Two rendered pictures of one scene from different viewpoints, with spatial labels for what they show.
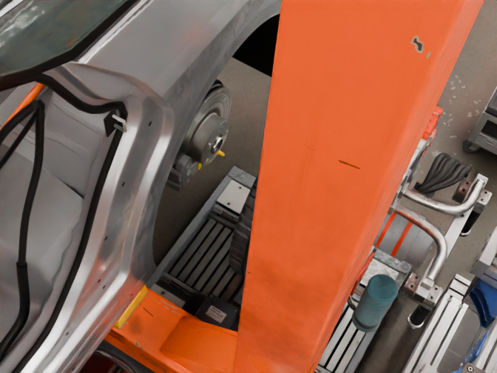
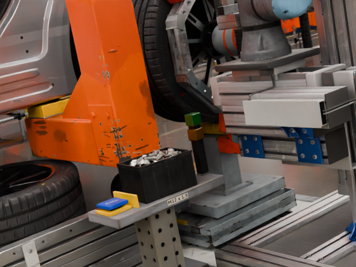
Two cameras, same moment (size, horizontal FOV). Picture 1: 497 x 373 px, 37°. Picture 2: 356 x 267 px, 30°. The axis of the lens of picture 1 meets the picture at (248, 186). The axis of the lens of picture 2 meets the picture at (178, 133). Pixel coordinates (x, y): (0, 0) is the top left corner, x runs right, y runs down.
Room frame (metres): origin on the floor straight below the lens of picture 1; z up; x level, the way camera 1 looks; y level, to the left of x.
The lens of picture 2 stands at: (-1.39, -1.28, 1.03)
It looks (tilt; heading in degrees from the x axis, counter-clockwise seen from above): 11 degrees down; 26
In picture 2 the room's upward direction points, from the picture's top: 11 degrees counter-clockwise
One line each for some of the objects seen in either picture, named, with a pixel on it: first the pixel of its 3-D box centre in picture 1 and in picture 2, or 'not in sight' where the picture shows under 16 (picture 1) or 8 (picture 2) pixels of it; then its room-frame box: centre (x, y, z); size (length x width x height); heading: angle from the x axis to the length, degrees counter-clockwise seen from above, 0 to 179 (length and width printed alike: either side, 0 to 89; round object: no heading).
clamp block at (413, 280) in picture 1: (421, 291); (231, 20); (0.79, -0.47, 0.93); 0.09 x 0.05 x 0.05; 64
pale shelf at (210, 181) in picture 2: not in sight; (158, 197); (0.39, -0.28, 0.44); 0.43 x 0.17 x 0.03; 154
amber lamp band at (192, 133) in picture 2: not in sight; (195, 133); (0.57, -0.37, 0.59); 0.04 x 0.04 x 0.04; 64
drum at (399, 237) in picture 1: (396, 230); (242, 36); (1.00, -0.43, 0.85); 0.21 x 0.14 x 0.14; 64
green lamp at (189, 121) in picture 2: not in sight; (193, 119); (0.57, -0.37, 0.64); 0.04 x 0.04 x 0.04; 64
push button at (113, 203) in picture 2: not in sight; (112, 205); (0.24, -0.20, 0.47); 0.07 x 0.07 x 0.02; 64
